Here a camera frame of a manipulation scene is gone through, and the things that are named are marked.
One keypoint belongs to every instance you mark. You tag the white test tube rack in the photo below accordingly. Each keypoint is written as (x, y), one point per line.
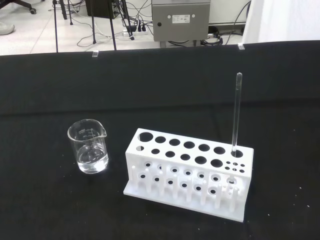
(190, 160)

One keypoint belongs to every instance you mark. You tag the black table cloth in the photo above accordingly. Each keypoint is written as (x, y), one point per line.
(160, 95)

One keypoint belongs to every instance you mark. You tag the clear glass beaker with water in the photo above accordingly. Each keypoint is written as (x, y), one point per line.
(88, 150)

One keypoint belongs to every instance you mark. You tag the clear cloth clip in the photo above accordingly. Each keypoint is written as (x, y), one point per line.
(240, 46)
(95, 54)

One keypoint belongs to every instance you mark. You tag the white power strip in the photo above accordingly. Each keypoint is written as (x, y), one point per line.
(136, 29)

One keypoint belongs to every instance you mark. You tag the grey metal cabinet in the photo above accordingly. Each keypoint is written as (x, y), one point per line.
(180, 27)

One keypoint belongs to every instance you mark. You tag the black tripod leg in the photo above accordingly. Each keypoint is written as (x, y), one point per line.
(128, 20)
(93, 25)
(113, 30)
(56, 27)

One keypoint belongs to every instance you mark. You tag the black equipment case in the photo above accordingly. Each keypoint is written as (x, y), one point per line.
(102, 8)

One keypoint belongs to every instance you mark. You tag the white hanging sheet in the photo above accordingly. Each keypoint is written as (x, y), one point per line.
(282, 20)

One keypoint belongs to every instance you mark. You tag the black office chair base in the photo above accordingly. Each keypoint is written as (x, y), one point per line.
(25, 5)

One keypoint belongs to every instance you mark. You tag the person's foot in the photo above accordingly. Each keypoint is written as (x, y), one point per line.
(5, 28)

